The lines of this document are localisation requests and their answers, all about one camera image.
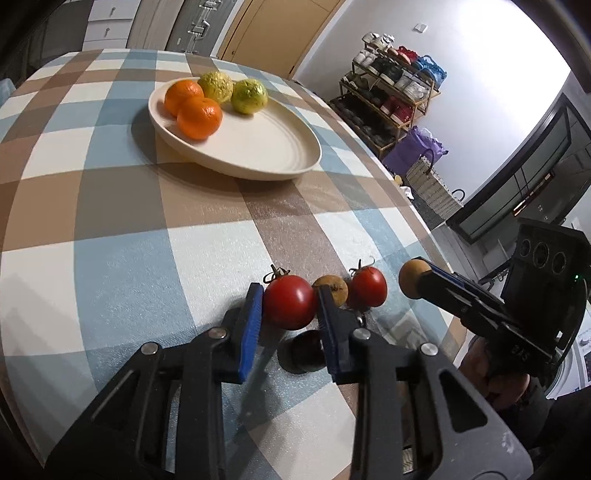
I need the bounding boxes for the orange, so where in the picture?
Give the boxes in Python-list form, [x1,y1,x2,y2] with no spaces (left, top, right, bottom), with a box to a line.
[176,96,223,141]
[164,79,205,117]

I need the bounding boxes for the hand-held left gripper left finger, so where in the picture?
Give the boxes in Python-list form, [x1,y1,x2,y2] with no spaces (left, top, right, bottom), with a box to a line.
[44,282,264,480]

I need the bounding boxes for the pale yellow guava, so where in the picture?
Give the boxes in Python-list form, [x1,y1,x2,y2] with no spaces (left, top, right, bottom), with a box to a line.
[198,71,234,103]

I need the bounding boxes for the wooden door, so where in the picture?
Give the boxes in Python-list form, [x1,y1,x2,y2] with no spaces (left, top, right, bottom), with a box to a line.
[217,0,345,79]

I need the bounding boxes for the white desk with drawers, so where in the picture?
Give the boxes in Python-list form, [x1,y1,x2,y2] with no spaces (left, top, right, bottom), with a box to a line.
[83,0,134,51]

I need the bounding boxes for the person's right hand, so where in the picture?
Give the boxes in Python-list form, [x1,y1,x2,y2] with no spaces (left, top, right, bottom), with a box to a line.
[461,336,532,411]

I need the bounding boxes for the dark woven basket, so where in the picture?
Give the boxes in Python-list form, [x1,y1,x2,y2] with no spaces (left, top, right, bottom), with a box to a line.
[414,187,465,228]

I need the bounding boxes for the cream round plate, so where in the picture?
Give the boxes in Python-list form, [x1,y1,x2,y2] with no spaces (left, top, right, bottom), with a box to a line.
[148,78,322,181]

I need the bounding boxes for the purple bag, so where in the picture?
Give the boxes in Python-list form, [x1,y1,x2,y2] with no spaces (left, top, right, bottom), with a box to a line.
[383,126,448,174]

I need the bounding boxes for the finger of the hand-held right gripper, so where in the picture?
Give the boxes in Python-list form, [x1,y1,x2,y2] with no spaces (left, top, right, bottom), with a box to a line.
[430,268,503,306]
[418,257,505,331]

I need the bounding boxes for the dark framed glass panel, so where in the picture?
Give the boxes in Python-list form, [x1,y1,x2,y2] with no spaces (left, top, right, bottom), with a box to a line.
[445,92,591,245]

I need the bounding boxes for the red tomato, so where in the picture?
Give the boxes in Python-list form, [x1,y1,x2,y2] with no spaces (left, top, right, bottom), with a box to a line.
[262,265,318,330]
[347,258,387,309]

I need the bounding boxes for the rows of shelved shoes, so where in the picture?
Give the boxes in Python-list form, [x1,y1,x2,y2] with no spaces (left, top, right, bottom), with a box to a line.
[332,31,448,148]

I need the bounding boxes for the brown longan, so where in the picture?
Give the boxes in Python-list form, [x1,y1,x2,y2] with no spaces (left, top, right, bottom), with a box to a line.
[312,274,349,308]
[398,259,432,300]

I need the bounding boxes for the green guava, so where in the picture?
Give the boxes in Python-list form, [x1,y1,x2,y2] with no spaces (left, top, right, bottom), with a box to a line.
[230,79,269,115]

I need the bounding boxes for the white appliance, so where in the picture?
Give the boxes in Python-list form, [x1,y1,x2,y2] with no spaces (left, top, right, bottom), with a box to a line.
[545,330,591,398]

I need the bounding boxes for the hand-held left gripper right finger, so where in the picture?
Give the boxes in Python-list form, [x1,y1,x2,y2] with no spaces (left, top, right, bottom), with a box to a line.
[316,285,532,480]

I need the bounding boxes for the wooden shoe rack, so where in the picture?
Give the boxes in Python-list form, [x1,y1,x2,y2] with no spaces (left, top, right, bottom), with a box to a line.
[329,46,441,158]

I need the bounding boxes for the light woven basket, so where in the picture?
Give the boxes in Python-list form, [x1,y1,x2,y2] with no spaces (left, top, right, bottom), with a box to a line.
[405,154,450,200]

